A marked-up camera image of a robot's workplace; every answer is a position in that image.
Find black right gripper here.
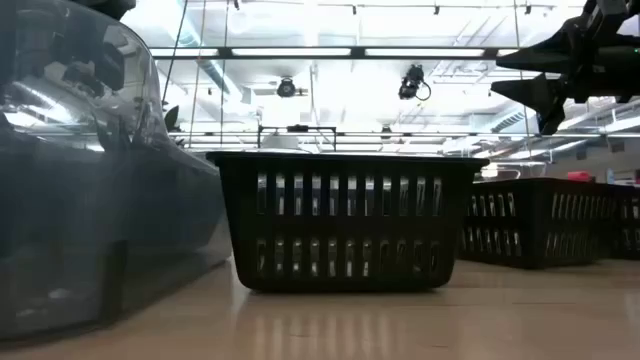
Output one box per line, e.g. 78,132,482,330
490,0,640,136

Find grey tinted plastic bin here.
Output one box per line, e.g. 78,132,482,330
0,0,234,347

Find black slotted plastic basket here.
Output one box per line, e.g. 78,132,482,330
205,150,491,294
602,183,640,261
457,176,621,271

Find black round ceiling fixture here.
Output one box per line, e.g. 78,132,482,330
275,75,309,100

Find black overhead camera with cable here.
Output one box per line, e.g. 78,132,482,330
397,63,433,103

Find black aluminium rig frame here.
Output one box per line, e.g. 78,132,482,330
148,45,522,62

